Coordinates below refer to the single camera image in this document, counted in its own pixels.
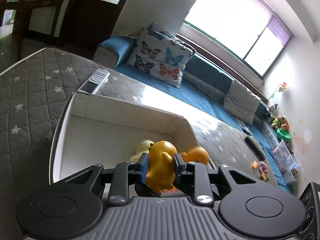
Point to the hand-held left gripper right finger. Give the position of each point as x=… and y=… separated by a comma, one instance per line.
x=178, y=168

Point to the pale yellow plush toy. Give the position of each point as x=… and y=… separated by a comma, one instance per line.
x=142, y=148

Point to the grey sofa cushion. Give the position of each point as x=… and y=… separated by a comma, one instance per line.
x=242, y=102

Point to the dark wooden sideboard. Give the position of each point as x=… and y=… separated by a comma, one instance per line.
x=37, y=12

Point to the small yellow toy car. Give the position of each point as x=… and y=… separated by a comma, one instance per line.
x=264, y=177

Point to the blue sofa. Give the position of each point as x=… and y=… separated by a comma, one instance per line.
x=200, y=92

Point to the green plastic bowl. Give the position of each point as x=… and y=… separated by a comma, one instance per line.
x=283, y=134

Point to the dark door with frosted glass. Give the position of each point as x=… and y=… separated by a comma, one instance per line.
x=100, y=7

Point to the small pink toy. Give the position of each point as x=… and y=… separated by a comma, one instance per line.
x=262, y=167

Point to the orange rubber chicken toy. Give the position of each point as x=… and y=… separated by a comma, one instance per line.
x=197, y=155

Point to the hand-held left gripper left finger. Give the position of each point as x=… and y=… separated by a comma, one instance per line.
x=143, y=167

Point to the clear plastic storage box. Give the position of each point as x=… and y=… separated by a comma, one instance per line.
x=286, y=160

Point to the grey quilted star desktop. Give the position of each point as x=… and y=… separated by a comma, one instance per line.
x=37, y=92

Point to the butterfly print pillow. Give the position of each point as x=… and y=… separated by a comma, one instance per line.
x=175, y=38
x=157, y=57

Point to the pile of stuffed toys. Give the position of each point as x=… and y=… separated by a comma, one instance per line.
x=278, y=122

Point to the small orange toy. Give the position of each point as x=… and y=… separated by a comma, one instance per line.
x=254, y=164

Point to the white remote control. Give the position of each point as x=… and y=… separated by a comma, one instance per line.
x=95, y=81

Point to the large window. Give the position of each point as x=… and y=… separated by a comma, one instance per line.
x=232, y=22

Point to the cardboard box with white inside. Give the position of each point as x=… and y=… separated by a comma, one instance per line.
x=107, y=132

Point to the yellow rubber duck toy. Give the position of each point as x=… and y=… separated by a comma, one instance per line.
x=160, y=162

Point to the black remote control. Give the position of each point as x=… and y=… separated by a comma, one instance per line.
x=255, y=146

